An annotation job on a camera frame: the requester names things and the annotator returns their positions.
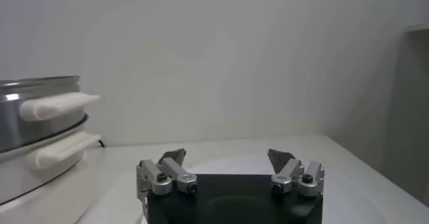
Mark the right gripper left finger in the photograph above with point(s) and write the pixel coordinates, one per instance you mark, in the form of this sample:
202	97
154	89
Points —
167	173

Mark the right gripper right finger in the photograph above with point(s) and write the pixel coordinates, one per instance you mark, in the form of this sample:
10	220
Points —
290	173

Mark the stainless steel steamer basket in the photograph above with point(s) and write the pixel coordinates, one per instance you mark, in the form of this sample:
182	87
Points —
33	128

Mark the white round plate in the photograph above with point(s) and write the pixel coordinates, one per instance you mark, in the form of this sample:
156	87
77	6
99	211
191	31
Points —
234	165

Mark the white electric cooker pot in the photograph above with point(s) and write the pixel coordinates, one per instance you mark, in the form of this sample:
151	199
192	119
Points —
40	192

